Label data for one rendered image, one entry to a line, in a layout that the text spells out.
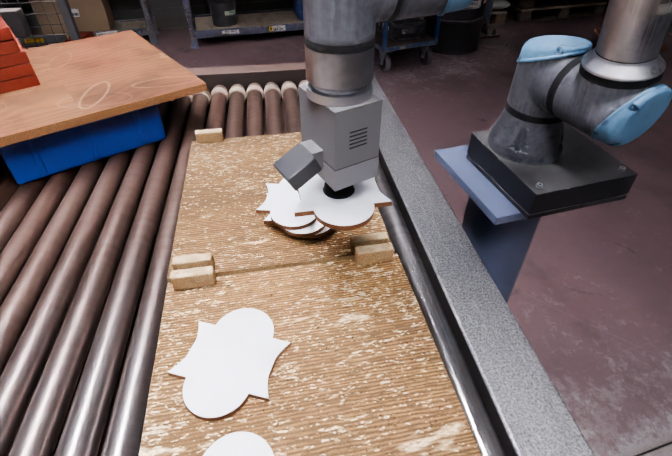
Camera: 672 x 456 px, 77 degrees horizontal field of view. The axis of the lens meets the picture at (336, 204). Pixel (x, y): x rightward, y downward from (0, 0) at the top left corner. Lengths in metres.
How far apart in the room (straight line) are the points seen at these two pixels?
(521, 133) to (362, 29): 0.56
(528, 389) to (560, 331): 1.33
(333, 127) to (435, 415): 0.34
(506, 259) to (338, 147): 0.72
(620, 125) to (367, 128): 0.45
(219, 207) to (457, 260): 0.42
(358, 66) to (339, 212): 0.18
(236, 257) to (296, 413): 0.27
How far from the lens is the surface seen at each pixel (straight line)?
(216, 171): 0.88
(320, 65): 0.46
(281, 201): 0.72
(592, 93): 0.82
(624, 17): 0.78
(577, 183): 0.95
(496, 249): 1.09
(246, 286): 0.64
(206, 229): 0.75
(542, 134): 0.94
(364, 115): 0.48
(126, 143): 1.04
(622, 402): 1.85
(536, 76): 0.89
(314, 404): 0.53
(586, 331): 1.98
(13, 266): 0.86
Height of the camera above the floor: 1.41
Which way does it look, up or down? 38 degrees down
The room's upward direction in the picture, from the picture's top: straight up
